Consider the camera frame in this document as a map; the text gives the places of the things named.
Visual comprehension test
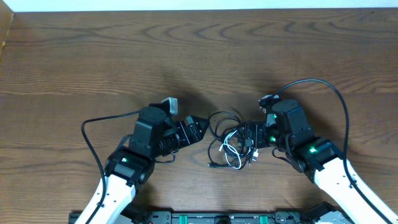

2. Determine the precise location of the white usb cable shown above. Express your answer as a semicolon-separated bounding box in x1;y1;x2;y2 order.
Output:
218;129;259;170

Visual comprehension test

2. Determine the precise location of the black usb cable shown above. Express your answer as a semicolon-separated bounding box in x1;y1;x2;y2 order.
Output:
206;110;254;170

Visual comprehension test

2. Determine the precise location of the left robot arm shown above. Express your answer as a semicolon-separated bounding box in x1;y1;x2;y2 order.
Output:
76;102;210;223

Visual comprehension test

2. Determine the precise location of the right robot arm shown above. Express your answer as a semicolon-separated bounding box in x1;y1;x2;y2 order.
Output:
238;96;397;223

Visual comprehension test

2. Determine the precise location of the right camera black cable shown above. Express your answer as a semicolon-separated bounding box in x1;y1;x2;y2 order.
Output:
273;78;396;224

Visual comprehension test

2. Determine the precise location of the camera black cable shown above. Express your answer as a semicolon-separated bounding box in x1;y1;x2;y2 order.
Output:
273;78;396;224
80;110;142;224

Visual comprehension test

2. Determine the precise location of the left camera black cable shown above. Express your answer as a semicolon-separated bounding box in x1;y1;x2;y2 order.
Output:
80;110;142;224

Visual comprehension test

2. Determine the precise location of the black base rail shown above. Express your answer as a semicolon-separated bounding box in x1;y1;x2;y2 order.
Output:
68;202;352;224

